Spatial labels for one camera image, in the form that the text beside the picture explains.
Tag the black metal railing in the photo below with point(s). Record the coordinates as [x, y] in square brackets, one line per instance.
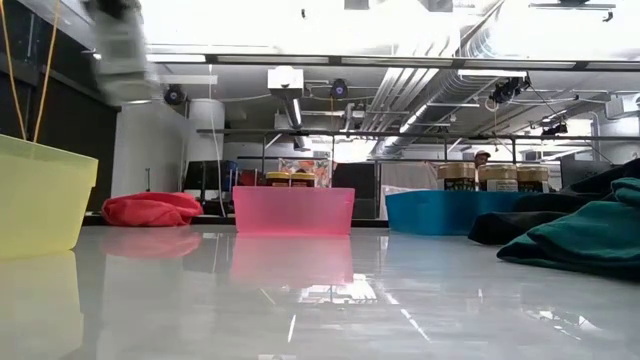
[350, 134]

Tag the black background screen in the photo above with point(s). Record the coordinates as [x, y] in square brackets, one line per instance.
[354, 180]

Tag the black partition panel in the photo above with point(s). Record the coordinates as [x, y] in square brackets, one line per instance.
[75, 150]

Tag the dark background monitor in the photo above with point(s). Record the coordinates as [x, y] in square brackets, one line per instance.
[582, 172]

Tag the person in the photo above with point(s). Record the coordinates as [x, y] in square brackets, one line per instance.
[482, 157]

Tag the white ceiling fixture box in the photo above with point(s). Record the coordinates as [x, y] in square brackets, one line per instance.
[285, 80]

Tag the white-lid glass spice jar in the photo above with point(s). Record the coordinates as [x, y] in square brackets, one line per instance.
[125, 60]

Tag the black cloth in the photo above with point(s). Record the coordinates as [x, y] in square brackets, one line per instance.
[505, 227]

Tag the dark green cloth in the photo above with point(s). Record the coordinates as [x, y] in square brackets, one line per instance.
[590, 235]

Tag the white cylindrical column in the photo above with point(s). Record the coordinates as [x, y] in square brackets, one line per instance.
[205, 130]

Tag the colourful background poster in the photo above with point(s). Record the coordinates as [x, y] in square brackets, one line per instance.
[322, 167]

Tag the black round ceiling camera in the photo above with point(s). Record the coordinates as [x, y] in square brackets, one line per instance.
[339, 88]
[174, 95]

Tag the corrugated silver ceiling duct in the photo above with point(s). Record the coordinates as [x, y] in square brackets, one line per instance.
[450, 90]

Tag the yellow-lid brown spice jar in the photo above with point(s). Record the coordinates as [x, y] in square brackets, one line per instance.
[303, 179]
[278, 179]

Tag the tan-lid spice jar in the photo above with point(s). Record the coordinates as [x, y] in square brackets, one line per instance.
[456, 172]
[533, 175]
[497, 175]

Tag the blue plastic bin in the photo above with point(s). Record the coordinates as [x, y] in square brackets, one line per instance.
[435, 212]

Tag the yellow plastic bin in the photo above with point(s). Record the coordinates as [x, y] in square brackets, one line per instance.
[45, 200]

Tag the black overhead camera rig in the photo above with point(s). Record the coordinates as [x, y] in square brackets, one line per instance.
[507, 90]

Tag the pink plastic bin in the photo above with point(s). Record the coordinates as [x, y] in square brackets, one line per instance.
[292, 210]

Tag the red cloth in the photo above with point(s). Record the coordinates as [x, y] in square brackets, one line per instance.
[150, 210]

